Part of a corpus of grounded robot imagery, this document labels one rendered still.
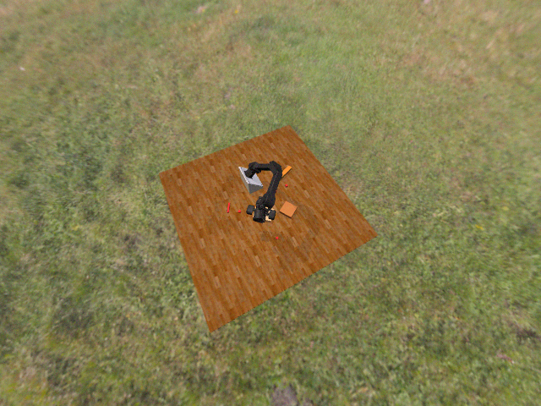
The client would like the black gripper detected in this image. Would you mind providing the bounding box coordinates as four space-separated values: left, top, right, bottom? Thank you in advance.
246 205 276 220

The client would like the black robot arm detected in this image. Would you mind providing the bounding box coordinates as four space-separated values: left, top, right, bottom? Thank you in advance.
244 161 283 223

